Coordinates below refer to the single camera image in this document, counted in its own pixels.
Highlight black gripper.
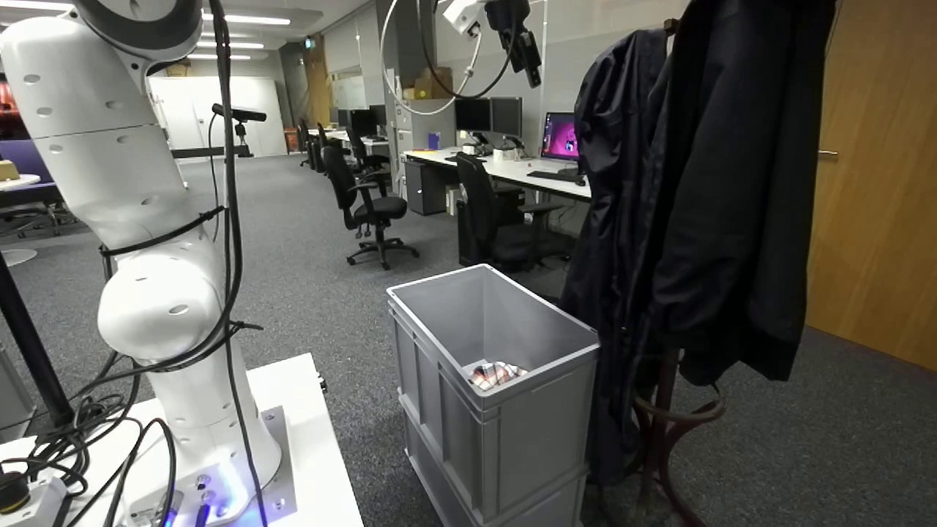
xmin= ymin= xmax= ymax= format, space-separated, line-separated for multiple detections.
xmin=484 ymin=0 xmax=545 ymax=89

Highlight grey plastic container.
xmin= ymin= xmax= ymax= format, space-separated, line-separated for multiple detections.
xmin=384 ymin=262 xmax=604 ymax=527

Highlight black computer monitor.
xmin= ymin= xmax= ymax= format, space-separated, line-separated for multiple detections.
xmin=485 ymin=93 xmax=528 ymax=142
xmin=453 ymin=96 xmax=491 ymax=136

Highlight monitor with pink screen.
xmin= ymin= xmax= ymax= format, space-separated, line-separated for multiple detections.
xmin=538 ymin=108 xmax=589 ymax=188

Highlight cardboard box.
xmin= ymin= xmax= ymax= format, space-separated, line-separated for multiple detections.
xmin=413 ymin=64 xmax=457 ymax=104

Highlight white office desk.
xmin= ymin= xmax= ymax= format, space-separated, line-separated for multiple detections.
xmin=405 ymin=145 xmax=595 ymax=269

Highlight black office chair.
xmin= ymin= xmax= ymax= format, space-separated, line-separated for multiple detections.
xmin=320 ymin=136 xmax=425 ymax=273
xmin=451 ymin=152 xmax=579 ymax=276
xmin=296 ymin=117 xmax=340 ymax=175

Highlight black jacket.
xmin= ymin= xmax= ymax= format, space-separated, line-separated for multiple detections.
xmin=651 ymin=0 xmax=839 ymax=389

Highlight long ceiling light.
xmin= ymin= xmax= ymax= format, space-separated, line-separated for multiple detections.
xmin=198 ymin=8 xmax=292 ymax=30
xmin=198 ymin=39 xmax=270 ymax=54

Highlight plaid cloth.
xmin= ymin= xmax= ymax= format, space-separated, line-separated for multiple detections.
xmin=465 ymin=357 xmax=529 ymax=396

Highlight wooden door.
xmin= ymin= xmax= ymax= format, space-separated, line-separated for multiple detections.
xmin=801 ymin=0 xmax=937 ymax=376

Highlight brown wooden coat rack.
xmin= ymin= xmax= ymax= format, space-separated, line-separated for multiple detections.
xmin=623 ymin=347 xmax=728 ymax=527

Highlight white robot table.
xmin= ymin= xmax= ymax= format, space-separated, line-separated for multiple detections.
xmin=0 ymin=352 xmax=367 ymax=527

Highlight blue sofa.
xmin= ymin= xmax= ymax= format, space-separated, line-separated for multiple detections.
xmin=0 ymin=136 xmax=69 ymax=188

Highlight black metal stand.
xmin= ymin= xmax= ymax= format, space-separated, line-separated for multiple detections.
xmin=0 ymin=247 xmax=75 ymax=433

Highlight white power strip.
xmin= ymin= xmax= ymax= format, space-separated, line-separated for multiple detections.
xmin=0 ymin=467 xmax=69 ymax=527

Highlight white cable loop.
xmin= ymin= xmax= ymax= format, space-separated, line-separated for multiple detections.
xmin=378 ymin=0 xmax=488 ymax=121

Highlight black camera on stand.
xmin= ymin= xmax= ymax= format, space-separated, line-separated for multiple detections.
xmin=204 ymin=99 xmax=270 ymax=259

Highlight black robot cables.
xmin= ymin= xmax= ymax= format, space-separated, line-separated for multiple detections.
xmin=0 ymin=0 xmax=271 ymax=527

